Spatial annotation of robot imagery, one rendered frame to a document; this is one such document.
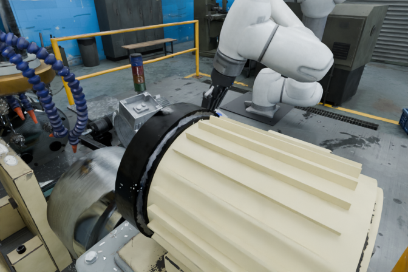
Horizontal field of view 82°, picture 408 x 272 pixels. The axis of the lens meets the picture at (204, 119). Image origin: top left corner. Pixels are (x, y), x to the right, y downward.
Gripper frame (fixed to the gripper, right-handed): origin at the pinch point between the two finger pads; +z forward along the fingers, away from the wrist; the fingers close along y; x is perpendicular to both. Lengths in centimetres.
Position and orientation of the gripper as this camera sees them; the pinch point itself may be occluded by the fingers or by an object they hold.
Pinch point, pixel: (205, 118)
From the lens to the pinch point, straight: 82.9
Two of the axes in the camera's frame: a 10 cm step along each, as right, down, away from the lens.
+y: -6.1, 3.7, -6.9
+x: 7.3, 6.0, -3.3
